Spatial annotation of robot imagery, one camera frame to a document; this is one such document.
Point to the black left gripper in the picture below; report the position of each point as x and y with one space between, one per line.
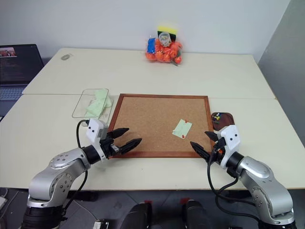
110 145

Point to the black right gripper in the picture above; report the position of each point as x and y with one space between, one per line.
217 150

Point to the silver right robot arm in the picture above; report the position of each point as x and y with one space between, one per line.
259 176

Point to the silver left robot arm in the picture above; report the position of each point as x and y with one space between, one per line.
59 167

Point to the pale green paper note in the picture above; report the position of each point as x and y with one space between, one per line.
181 128
95 108
100 94

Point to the wood framed cork board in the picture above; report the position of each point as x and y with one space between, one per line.
152 119

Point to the brown wooden tray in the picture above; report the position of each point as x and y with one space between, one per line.
226 121

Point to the clear plastic tray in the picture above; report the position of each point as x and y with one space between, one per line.
79 105

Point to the dark rounded shape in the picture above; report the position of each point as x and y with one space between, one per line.
199 214
139 215

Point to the clear bag of orange items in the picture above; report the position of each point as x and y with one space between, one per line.
166 53

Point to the blue packet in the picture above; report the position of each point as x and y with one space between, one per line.
150 45

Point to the grey oval table grommet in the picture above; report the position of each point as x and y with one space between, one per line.
65 57

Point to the clear plastic cup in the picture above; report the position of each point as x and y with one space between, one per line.
165 39

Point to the yellow and black sponge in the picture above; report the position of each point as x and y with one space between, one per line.
168 29

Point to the grey laptop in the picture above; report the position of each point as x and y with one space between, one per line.
16 66

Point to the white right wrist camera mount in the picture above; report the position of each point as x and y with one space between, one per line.
231 138

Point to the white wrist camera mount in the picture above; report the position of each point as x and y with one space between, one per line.
231 138
93 128

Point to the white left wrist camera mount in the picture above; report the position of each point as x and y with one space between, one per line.
93 128

